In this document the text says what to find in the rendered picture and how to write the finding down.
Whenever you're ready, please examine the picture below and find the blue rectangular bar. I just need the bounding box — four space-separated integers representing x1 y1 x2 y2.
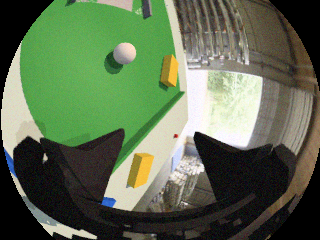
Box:
4 148 116 207

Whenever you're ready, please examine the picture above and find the cream ball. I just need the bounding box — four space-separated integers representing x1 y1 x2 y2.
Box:
113 43 136 64

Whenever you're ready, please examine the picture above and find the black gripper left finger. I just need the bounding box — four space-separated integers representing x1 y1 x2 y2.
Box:
40 128 125 204

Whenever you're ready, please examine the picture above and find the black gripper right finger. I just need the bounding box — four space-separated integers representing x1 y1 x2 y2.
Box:
193 131 273 201

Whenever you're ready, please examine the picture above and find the green mat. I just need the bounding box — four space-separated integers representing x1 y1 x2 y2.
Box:
20 0 181 147

